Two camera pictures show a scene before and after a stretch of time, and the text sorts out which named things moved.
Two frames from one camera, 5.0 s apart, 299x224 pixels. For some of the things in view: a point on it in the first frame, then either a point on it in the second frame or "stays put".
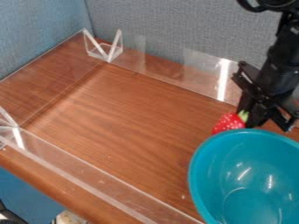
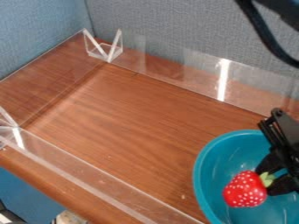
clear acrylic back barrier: (204, 72) stays put
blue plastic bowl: (243, 178) stays put
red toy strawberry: (228, 121) → (246, 190)
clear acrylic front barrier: (91, 178) stays put
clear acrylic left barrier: (56, 59) stays put
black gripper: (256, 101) → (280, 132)
